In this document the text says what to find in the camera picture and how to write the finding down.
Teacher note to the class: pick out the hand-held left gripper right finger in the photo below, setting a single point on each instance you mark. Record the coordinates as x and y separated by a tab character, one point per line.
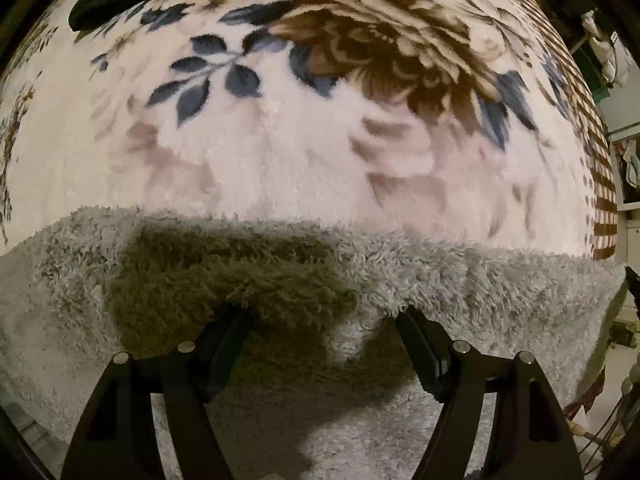
431	360

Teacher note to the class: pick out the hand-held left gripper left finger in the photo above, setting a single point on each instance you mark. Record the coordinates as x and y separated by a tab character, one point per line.
220	355

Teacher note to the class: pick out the brown checkered bed sheet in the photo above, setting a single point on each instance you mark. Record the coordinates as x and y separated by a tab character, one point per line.
595	160

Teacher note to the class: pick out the white hanging clothes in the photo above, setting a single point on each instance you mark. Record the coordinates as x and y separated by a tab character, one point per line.
607	55

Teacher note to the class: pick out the grey fluffy towel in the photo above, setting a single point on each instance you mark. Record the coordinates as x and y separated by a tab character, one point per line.
450	280

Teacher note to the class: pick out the floral plush blanket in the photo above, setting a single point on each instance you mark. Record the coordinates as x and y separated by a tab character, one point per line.
300	150

